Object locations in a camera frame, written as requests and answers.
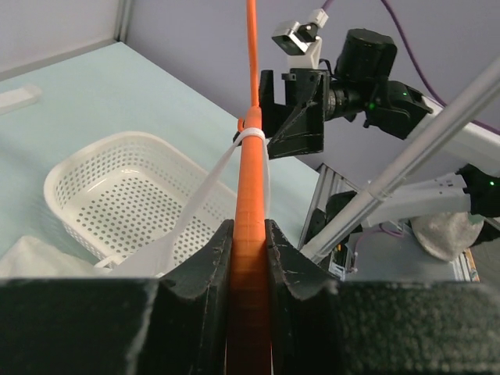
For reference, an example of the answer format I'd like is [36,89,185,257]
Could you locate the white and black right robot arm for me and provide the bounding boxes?
[259,23,499,258]

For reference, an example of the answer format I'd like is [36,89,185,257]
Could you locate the grey clothes rack with white feet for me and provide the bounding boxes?
[0,54,500,266]

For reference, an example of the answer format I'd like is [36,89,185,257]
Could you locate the orange plastic hanger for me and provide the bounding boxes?
[224,0,274,375]

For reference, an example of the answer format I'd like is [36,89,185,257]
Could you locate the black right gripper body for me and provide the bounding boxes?
[281,68,352,121]

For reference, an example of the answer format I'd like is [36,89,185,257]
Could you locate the white perforated plastic basket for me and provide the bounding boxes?
[42,130,239,274]

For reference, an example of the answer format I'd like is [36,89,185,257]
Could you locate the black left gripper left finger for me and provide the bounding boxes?
[1,220,234,374]

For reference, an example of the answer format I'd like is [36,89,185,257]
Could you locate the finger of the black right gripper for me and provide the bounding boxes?
[267,73,326,157]
[259,70,295,137]

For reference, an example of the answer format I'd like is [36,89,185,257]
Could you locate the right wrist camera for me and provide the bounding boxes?
[272,8,329,70]

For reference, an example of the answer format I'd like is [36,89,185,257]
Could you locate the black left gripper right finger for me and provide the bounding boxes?
[266,220,499,374]

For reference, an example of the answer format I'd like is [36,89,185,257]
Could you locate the white tank top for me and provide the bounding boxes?
[1,128,270,280]

